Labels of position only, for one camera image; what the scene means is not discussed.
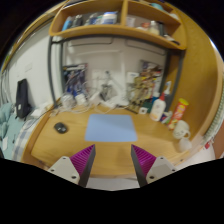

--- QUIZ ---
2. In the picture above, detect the white pump lotion bottle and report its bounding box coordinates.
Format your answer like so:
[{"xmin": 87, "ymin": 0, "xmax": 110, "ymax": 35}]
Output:
[{"xmin": 149, "ymin": 92, "xmax": 167, "ymax": 122}]

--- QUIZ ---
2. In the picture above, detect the teal cloth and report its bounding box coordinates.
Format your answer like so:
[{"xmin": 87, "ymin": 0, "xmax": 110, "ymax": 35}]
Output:
[{"xmin": 0, "ymin": 103, "xmax": 24, "ymax": 148}]

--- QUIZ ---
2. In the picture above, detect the blue model kit box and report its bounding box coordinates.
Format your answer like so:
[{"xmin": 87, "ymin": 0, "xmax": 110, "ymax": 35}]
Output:
[{"xmin": 62, "ymin": 63, "xmax": 88, "ymax": 96}]

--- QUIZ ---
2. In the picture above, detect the black computer mouse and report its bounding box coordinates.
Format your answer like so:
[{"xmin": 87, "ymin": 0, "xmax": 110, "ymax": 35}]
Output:
[{"xmin": 53, "ymin": 121, "xmax": 69, "ymax": 135}]

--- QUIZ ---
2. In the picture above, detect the grey metal frame post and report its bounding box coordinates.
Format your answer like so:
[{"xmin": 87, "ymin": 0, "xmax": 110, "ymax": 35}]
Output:
[{"xmin": 47, "ymin": 35, "xmax": 66, "ymax": 101}]

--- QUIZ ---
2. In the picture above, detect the light blue mouse pad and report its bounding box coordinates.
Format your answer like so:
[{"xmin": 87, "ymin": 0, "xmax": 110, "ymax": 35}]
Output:
[{"xmin": 84, "ymin": 113, "xmax": 139, "ymax": 143}]

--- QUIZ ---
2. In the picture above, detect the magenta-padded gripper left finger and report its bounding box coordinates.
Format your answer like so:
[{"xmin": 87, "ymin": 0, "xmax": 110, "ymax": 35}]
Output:
[{"xmin": 47, "ymin": 143, "xmax": 97, "ymax": 188}]

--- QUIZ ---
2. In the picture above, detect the dark spray bottle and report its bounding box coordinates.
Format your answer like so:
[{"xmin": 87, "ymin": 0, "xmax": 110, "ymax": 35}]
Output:
[{"xmin": 163, "ymin": 80, "xmax": 173, "ymax": 113}]

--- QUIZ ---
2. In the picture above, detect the plaid blanket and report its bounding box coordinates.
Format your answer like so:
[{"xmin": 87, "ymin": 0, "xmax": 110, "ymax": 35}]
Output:
[{"xmin": 11, "ymin": 118, "xmax": 38, "ymax": 163}]

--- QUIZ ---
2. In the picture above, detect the brown tree figure toy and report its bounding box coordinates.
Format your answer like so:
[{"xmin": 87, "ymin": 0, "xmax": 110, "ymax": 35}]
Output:
[{"xmin": 132, "ymin": 73, "xmax": 150, "ymax": 108}]

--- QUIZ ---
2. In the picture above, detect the red snack can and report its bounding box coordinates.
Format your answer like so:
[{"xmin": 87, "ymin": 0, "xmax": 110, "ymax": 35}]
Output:
[{"xmin": 167, "ymin": 97, "xmax": 190, "ymax": 130}]

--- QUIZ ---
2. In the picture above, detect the colourful printed box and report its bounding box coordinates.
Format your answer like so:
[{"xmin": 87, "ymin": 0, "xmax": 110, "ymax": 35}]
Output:
[{"xmin": 138, "ymin": 59, "xmax": 164, "ymax": 101}]

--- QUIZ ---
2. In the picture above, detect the steel tumbler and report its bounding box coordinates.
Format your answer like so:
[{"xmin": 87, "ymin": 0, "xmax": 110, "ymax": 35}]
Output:
[{"xmin": 99, "ymin": 83, "xmax": 116, "ymax": 101}]

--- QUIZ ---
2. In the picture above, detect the wooden shelf unit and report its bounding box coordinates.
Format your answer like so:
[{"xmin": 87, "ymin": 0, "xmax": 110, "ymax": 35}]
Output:
[{"xmin": 48, "ymin": 0, "xmax": 188, "ymax": 51}]

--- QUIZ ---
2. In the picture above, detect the white mug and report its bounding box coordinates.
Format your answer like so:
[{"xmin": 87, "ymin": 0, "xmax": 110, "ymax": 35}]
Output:
[{"xmin": 172, "ymin": 119, "xmax": 192, "ymax": 140}]

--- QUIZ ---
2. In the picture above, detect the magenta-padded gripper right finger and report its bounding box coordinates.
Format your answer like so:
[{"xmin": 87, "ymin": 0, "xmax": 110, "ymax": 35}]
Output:
[{"xmin": 130, "ymin": 143, "xmax": 178, "ymax": 188}]

